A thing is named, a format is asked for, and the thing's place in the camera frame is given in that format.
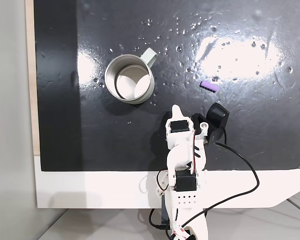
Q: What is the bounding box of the purple ribbed pen grip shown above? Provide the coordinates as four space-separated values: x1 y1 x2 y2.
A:
199 80 220 93

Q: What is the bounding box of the grey-green metal mug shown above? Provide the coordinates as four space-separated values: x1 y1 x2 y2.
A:
104 47 158 105

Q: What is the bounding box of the black oval camera box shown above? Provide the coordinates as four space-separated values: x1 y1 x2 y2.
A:
191 102 230 148

